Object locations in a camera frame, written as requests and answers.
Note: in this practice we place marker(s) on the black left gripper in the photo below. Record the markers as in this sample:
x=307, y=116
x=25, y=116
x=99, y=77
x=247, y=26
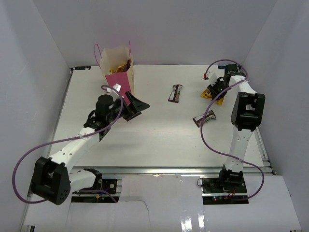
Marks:
x=134, y=108

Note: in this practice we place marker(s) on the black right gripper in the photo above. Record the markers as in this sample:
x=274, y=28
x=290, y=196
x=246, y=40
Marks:
x=213, y=90

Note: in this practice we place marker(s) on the yellow M&M packet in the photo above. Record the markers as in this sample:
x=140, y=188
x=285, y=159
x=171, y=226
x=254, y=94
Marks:
x=120, y=69
x=207, y=95

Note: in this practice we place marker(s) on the dark blue purple snack bag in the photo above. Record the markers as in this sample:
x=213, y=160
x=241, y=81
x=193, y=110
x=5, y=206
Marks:
x=128, y=65

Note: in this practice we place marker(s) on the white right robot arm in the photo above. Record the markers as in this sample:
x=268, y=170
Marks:
x=246, y=116

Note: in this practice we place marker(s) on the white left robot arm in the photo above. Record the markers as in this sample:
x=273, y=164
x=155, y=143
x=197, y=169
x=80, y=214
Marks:
x=53, y=177

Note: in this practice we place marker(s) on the pink cream paper bag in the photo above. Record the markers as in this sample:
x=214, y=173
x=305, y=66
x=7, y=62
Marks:
x=111, y=58

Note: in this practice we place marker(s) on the brown purple chocolate bar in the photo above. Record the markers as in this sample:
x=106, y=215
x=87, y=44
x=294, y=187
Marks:
x=201, y=119

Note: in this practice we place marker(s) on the brown chocolate bar centre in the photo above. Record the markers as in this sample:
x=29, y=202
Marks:
x=175, y=93

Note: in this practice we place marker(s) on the blue label left corner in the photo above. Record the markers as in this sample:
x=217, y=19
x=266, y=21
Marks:
x=82, y=68

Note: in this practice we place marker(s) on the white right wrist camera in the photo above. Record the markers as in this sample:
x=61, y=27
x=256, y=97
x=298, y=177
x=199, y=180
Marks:
x=211, y=77

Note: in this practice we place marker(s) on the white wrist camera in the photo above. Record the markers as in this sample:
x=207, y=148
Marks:
x=115, y=88
x=211, y=77

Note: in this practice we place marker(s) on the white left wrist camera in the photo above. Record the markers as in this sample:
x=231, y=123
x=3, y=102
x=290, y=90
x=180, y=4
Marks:
x=115, y=88

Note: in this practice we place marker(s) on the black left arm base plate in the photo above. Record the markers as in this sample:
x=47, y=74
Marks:
x=109, y=185

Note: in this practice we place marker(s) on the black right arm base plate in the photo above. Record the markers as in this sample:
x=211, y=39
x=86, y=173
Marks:
x=213, y=193

